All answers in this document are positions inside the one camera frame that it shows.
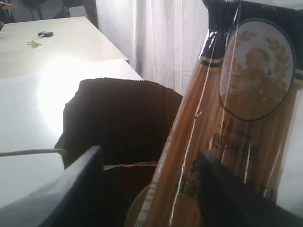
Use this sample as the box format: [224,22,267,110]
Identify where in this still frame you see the brown paper bag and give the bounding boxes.
[56,78,182,227]

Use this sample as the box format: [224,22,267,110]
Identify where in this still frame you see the keys with black fob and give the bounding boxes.
[27,31,53,48]

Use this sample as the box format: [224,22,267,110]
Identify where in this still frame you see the spaghetti pack black ends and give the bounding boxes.
[134,0,303,227]

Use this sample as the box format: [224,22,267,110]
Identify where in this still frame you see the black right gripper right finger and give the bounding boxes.
[196,152,303,227]

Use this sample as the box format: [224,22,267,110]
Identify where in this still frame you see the almond jar yellow lid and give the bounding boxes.
[124,185,155,227]

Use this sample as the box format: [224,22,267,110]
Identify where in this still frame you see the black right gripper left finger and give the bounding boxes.
[0,146,104,227]

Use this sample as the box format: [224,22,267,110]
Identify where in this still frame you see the grey side table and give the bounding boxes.
[0,16,130,80]

